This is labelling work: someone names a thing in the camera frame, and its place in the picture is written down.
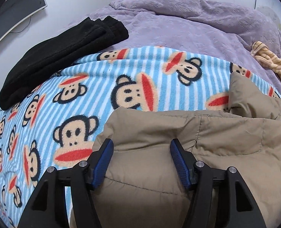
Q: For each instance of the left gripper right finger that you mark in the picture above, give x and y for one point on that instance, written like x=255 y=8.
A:
x=220 y=197

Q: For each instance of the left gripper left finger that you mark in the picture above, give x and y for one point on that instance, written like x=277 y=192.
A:
x=46 y=206

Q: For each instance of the beige puffer jacket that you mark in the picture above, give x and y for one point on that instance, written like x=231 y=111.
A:
x=142 y=188

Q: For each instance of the blue monkey print blanket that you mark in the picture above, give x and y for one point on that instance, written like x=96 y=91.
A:
x=148 y=79

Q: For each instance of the black folded garment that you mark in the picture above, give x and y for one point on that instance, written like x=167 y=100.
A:
x=40 y=62

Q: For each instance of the beige striped knit garment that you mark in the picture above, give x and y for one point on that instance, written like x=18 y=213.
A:
x=266 y=58

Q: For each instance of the purple duvet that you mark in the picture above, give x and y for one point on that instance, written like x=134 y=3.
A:
x=221 y=30

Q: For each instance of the round plush cushion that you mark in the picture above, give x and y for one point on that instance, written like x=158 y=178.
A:
x=267 y=11

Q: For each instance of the wall mounted monitor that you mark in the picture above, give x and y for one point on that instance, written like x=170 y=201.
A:
x=13 y=12

